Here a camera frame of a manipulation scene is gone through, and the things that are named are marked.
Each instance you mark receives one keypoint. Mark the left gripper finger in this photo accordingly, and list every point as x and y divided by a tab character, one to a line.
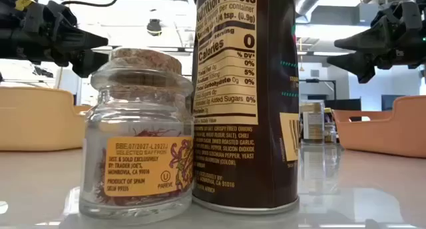
90	41
90	62

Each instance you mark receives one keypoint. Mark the glass spice jar tan lid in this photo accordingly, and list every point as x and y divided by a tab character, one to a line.
313	126

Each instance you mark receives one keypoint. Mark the yellow plastic bin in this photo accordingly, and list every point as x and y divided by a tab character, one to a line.
36	122

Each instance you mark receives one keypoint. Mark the black tubular stand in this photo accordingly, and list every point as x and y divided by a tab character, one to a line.
313	80

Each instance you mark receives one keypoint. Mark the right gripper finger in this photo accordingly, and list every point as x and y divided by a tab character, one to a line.
359	64
359	43

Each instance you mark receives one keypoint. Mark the small cork-stoppered saffron jar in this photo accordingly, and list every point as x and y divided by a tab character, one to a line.
139	122
330	134

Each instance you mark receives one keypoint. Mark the black computer monitor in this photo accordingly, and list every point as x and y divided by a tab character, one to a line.
342	104
388	102

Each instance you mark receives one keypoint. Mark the orange plastic bin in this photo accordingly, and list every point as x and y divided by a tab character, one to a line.
392	132

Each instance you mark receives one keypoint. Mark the silver ventilation duct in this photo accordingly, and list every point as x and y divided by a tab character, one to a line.
309	1

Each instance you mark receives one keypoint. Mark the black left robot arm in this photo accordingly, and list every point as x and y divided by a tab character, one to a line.
8	42

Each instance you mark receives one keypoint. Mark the brown spice can yellow lid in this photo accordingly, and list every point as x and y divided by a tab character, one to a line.
328	115
239	155

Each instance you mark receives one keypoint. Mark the black ceiling dome fixture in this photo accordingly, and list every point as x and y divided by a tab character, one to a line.
154	26

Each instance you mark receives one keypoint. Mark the long ceiling light strip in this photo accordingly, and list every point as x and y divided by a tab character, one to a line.
327	53

